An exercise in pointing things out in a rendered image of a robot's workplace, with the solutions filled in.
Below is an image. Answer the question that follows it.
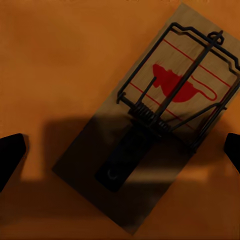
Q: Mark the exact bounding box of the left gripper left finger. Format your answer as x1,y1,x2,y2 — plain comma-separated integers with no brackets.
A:
0,133,26,193

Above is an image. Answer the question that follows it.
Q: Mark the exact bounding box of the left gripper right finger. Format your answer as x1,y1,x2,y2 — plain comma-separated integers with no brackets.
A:
224,133,240,173

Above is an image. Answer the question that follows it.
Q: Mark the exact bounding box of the mousetrap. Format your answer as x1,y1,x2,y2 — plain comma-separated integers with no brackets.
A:
51,2,240,237

